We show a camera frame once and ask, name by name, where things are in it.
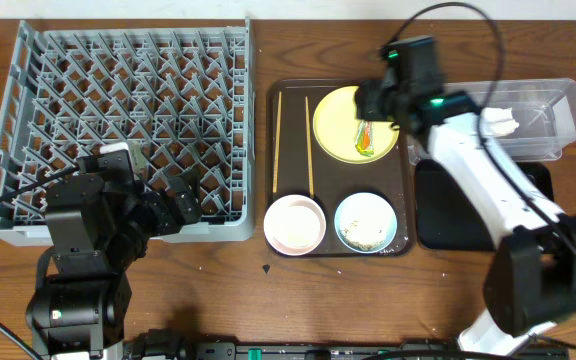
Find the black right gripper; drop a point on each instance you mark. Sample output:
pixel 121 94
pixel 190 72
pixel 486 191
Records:
pixel 366 96

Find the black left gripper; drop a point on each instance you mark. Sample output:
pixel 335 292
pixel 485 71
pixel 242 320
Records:
pixel 179 203

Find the green snack wrapper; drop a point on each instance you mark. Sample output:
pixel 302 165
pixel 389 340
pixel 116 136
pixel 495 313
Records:
pixel 364 139

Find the white pink bowl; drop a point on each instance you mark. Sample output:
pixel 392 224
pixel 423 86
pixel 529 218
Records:
pixel 294 225

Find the light blue bowl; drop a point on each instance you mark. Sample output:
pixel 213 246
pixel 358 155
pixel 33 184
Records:
pixel 365 223

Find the white napkin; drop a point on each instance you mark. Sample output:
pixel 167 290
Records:
pixel 498 122

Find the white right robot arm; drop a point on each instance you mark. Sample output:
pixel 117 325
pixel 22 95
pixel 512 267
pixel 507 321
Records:
pixel 531 285

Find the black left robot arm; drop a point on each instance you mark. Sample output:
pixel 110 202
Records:
pixel 99 224

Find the black waste tray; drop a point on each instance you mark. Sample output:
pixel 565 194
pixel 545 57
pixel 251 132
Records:
pixel 446 219

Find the clear plastic waste bin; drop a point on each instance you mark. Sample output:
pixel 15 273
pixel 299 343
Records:
pixel 545 110

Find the yellow round plate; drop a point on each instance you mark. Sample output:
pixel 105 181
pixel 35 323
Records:
pixel 335 128

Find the grey plastic dish rack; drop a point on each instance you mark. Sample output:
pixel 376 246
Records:
pixel 185 95

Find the dark brown serving tray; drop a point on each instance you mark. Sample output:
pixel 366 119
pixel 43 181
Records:
pixel 335 180

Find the black rail at table edge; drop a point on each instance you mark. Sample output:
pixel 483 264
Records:
pixel 168 344

